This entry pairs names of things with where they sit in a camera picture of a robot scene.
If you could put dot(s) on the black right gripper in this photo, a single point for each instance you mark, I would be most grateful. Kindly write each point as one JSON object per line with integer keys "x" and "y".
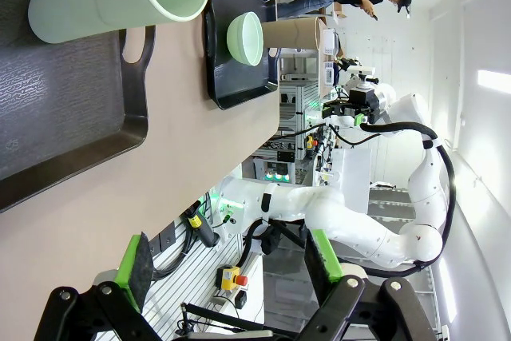
{"x": 364, "y": 98}

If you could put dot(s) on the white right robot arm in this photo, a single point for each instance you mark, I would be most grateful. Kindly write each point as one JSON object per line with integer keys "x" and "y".
{"x": 359, "y": 233}

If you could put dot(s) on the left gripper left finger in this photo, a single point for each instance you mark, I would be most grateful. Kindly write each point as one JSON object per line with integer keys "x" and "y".
{"x": 135, "y": 273}

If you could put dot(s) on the yellow emergency stop box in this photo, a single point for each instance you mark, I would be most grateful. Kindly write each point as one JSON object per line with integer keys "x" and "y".
{"x": 228, "y": 277}

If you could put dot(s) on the small yellow emergency stop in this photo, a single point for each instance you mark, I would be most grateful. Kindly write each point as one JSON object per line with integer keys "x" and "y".
{"x": 310, "y": 142}

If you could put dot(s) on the black tray with smooth base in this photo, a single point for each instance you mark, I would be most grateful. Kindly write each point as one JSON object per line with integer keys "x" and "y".
{"x": 239, "y": 81}

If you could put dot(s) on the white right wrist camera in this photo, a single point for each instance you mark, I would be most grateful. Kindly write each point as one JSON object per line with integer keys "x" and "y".
{"x": 361, "y": 70}

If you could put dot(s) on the light green bowl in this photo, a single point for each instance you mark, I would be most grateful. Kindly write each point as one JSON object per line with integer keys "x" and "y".
{"x": 247, "y": 39}

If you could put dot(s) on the black tray with textured base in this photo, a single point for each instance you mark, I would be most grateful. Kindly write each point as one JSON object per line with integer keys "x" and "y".
{"x": 60, "y": 97}

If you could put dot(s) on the small black box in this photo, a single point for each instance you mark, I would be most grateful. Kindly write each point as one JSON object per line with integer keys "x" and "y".
{"x": 241, "y": 299}

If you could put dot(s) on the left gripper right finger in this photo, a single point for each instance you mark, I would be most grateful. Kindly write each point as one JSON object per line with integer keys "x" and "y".
{"x": 323, "y": 257}

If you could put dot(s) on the white cabinet box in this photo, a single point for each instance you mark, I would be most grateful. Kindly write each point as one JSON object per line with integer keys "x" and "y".
{"x": 351, "y": 181}

